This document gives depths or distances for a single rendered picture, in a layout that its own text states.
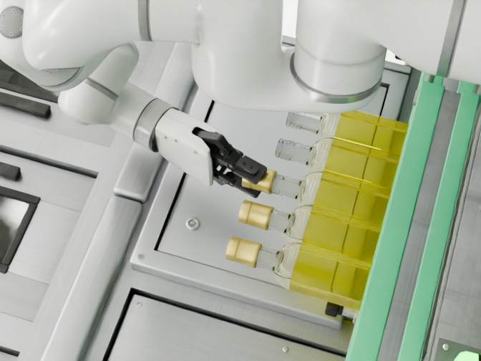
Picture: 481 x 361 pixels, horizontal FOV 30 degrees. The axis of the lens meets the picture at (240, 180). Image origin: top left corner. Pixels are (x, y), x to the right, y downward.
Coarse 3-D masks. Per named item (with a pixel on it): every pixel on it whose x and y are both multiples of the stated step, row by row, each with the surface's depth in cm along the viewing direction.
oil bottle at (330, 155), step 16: (320, 144) 131; (336, 144) 130; (352, 144) 130; (320, 160) 129; (336, 160) 129; (352, 160) 129; (368, 160) 129; (384, 160) 129; (352, 176) 128; (368, 176) 128; (384, 176) 128
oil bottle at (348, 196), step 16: (304, 176) 130; (320, 176) 128; (336, 176) 128; (304, 192) 127; (320, 192) 127; (336, 192) 127; (352, 192) 127; (368, 192) 127; (384, 192) 127; (336, 208) 126; (352, 208) 126; (368, 208) 126; (384, 208) 126
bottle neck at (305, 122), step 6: (288, 114) 135; (294, 114) 135; (300, 114) 135; (306, 114) 135; (312, 114) 135; (288, 120) 135; (294, 120) 135; (300, 120) 134; (306, 120) 134; (312, 120) 134; (318, 120) 134; (288, 126) 136; (294, 126) 135; (300, 126) 135; (306, 126) 135; (312, 126) 134; (312, 132) 135
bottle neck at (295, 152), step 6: (282, 144) 132; (288, 144) 132; (294, 144) 132; (300, 144) 132; (276, 150) 132; (282, 150) 132; (288, 150) 132; (294, 150) 131; (300, 150) 131; (306, 150) 131; (276, 156) 133; (282, 156) 132; (288, 156) 132; (294, 156) 132; (300, 156) 131; (306, 156) 131; (300, 162) 132
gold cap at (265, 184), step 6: (264, 174) 130; (270, 174) 130; (246, 180) 130; (264, 180) 129; (270, 180) 129; (246, 186) 131; (252, 186) 130; (258, 186) 130; (264, 186) 130; (270, 186) 129; (264, 192) 131; (270, 192) 130
